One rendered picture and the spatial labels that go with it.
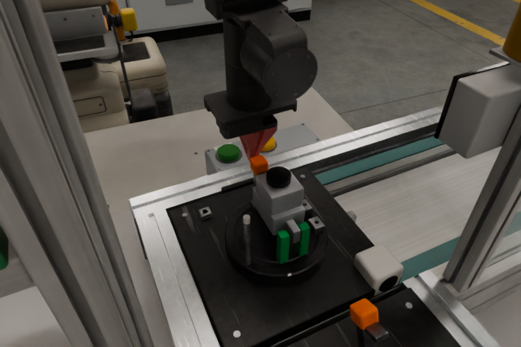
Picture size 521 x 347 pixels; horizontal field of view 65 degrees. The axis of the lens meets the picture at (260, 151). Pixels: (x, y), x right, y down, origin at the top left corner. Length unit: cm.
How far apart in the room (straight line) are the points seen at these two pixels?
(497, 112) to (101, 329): 36
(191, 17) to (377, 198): 302
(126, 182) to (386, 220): 50
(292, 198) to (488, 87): 23
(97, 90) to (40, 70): 85
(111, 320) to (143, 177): 69
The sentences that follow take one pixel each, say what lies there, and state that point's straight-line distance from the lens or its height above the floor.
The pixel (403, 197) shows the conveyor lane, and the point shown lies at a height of 92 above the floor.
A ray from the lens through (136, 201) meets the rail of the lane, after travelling 67.
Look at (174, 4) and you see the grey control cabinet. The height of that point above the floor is 31.
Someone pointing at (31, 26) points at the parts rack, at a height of 132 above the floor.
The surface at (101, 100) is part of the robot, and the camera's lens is 116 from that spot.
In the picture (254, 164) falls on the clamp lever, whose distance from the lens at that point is 53.
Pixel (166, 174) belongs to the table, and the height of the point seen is 86.
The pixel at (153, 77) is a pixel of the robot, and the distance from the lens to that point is 144.
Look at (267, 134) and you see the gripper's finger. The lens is 51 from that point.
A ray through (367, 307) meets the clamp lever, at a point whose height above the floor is 107.
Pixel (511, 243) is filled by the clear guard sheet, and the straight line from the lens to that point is 63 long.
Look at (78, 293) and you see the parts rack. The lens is 18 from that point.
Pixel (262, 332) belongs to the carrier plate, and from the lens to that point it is 51.
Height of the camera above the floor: 142
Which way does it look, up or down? 39 degrees down
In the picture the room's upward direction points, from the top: straight up
